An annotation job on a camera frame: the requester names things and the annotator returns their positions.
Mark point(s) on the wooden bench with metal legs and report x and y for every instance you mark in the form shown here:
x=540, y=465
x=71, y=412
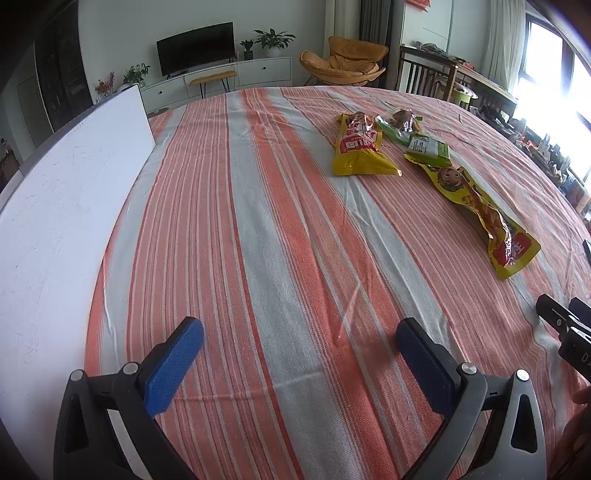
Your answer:
x=213, y=76

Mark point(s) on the dark glass cabinet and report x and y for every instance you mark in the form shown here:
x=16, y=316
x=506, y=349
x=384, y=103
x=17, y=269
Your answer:
x=64, y=69

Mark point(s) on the small packet with brown snack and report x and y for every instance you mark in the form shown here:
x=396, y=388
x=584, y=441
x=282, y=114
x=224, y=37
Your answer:
x=406, y=119

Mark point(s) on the red flower plant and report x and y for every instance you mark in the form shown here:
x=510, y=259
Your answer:
x=105, y=85

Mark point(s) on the black television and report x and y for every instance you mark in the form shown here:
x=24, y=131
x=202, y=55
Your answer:
x=196, y=48

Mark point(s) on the light curtain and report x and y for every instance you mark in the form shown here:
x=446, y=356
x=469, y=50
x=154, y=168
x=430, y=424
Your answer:
x=503, y=41
x=341, y=21

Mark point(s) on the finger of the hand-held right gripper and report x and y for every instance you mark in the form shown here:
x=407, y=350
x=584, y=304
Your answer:
x=554, y=311
x=582, y=310

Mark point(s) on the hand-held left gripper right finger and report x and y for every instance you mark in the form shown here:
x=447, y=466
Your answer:
x=425, y=369

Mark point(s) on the long yellow cartoon packet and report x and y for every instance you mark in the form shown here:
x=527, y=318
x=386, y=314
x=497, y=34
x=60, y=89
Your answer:
x=480, y=217

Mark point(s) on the orange striped table cloth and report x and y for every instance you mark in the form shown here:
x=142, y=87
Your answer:
x=286, y=258

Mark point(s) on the plant in white vase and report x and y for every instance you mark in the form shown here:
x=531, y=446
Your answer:
x=135, y=76

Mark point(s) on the yellow packet with red label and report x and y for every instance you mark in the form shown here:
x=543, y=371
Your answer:
x=360, y=150

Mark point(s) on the large leafy potted plant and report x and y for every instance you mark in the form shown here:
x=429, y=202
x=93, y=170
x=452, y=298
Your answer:
x=273, y=41

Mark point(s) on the green packet with white label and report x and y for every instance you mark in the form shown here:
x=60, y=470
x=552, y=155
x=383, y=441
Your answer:
x=427, y=150

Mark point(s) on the orange lounge chair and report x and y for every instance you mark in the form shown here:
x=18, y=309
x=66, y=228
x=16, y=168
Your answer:
x=344, y=60

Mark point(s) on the white tv cabinet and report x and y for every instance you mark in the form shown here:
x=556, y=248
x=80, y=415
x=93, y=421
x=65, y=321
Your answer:
x=258, y=74

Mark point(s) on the row of bottles and boxes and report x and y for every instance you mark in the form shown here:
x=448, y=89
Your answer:
x=549, y=152

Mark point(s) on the green round stool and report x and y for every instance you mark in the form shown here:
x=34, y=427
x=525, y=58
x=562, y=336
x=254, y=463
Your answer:
x=463, y=96

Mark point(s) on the white board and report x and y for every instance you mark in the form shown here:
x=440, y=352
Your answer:
x=60, y=221

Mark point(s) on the window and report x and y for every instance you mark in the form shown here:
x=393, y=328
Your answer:
x=549, y=78

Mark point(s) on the small plant in dark pot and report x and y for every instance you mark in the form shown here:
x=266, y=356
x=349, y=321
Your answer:
x=248, y=51

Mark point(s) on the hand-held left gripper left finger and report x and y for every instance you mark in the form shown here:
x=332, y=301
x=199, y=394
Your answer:
x=173, y=369

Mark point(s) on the person's right hand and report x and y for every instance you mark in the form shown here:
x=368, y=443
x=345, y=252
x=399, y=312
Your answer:
x=582, y=397

